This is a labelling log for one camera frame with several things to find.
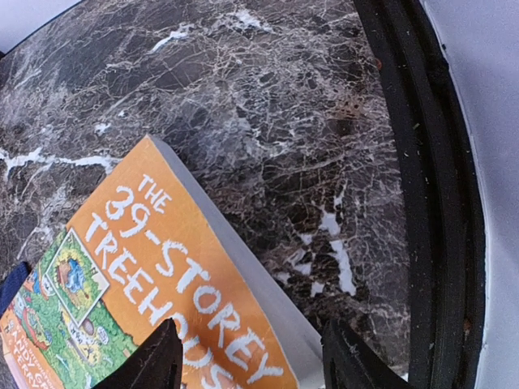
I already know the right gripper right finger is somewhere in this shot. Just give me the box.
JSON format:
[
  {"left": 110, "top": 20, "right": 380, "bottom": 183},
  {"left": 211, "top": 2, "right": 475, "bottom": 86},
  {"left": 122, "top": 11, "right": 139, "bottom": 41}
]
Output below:
[{"left": 322, "top": 319, "right": 412, "bottom": 389}]

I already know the right black frame post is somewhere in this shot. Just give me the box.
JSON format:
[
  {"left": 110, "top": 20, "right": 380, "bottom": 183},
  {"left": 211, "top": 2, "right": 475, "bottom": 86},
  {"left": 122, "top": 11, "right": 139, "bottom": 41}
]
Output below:
[{"left": 355, "top": 1, "right": 486, "bottom": 388}]

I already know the navy blue backpack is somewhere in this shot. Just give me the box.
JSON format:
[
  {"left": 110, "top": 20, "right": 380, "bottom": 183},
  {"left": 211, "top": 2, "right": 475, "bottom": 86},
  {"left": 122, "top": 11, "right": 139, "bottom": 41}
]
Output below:
[{"left": 0, "top": 262, "right": 31, "bottom": 316}]

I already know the orange green Treehouse book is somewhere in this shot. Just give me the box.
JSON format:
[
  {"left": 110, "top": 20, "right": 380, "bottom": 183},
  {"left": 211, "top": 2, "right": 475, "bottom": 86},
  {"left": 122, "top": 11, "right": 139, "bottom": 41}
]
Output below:
[{"left": 1, "top": 136, "right": 324, "bottom": 388}]

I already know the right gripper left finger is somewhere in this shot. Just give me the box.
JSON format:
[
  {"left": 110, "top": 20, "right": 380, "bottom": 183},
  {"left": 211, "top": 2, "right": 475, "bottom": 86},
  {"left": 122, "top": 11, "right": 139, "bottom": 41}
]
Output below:
[{"left": 95, "top": 318, "right": 182, "bottom": 389}]

